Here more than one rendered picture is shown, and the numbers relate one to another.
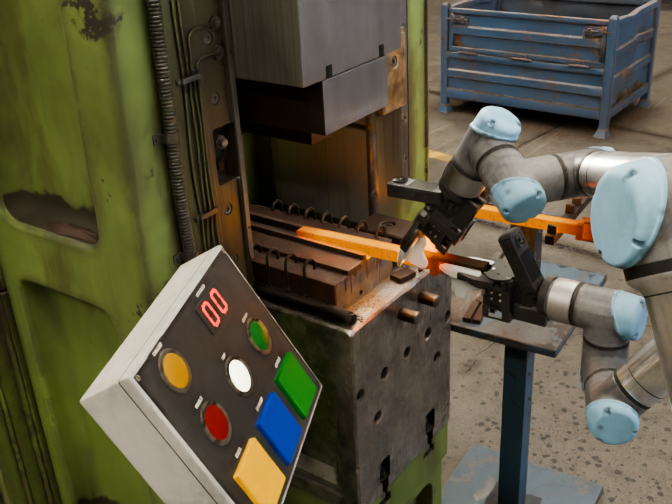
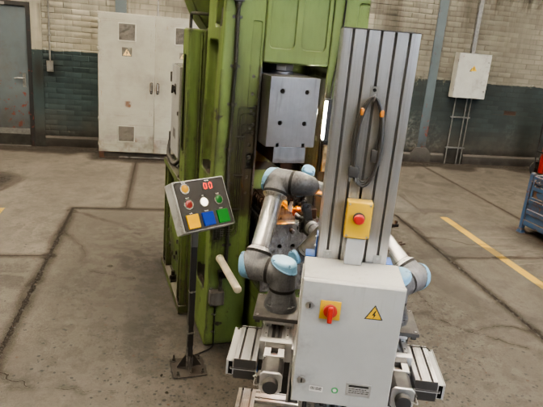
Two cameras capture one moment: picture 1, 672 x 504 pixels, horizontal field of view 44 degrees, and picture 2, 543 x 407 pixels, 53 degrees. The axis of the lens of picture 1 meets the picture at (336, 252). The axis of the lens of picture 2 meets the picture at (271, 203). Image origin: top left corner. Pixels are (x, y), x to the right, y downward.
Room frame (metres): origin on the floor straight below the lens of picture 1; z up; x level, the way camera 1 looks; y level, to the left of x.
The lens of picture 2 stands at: (-1.24, -1.73, 1.99)
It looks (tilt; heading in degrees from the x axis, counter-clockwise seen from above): 17 degrees down; 33
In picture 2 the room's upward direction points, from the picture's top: 5 degrees clockwise
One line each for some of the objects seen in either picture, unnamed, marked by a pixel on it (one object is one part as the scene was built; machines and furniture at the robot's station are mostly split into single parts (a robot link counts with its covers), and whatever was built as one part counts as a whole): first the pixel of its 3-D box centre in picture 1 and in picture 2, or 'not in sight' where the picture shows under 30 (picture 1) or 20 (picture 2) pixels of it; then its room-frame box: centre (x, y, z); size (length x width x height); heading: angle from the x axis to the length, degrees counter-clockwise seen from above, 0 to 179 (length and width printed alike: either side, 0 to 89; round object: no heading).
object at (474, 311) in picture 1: (502, 264); not in sight; (1.94, -0.43, 0.70); 0.60 x 0.04 x 0.01; 155
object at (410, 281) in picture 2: not in sight; (397, 284); (0.93, -1.00, 0.98); 0.13 x 0.12 x 0.14; 167
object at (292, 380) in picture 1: (293, 386); (222, 216); (1.02, 0.07, 1.01); 0.07 x 0.05 x 0.07; 168
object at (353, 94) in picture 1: (266, 80); (277, 147); (1.57, 0.11, 1.32); 0.42 x 0.20 x 0.10; 53
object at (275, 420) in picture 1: (277, 428); (208, 218); (0.92, 0.09, 1.01); 0.07 x 0.05 x 0.07; 168
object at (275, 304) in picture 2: not in sight; (281, 296); (0.67, -0.57, 0.87); 0.15 x 0.15 x 0.10
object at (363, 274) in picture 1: (281, 250); (272, 203); (1.57, 0.11, 0.96); 0.42 x 0.20 x 0.09; 53
